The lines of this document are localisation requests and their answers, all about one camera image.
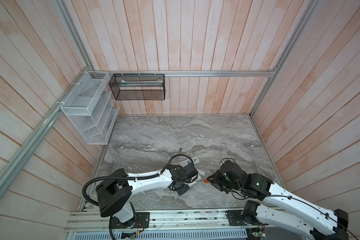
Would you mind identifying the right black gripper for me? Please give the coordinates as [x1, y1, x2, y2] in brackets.
[204, 168, 240, 193]

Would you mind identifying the white remote control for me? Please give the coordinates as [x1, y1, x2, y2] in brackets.
[179, 156, 200, 167]

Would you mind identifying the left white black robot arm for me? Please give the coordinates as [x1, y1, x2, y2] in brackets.
[96, 163, 200, 223]

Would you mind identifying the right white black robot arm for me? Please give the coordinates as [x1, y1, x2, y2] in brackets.
[207, 159, 349, 240]

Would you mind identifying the black corrugated cable conduit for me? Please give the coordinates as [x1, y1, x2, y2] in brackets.
[81, 153, 196, 207]

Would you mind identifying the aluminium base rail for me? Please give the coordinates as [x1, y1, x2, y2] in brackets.
[64, 208, 314, 233]

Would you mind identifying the black wire mesh basket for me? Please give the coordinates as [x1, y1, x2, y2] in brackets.
[109, 73, 166, 101]

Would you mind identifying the white wire mesh shelf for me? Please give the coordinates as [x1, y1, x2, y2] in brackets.
[61, 71, 120, 145]

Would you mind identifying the horizontal aluminium frame bar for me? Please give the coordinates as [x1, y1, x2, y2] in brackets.
[105, 70, 276, 78]

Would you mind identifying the left aluminium frame bar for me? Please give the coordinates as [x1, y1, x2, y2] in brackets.
[0, 66, 92, 201]

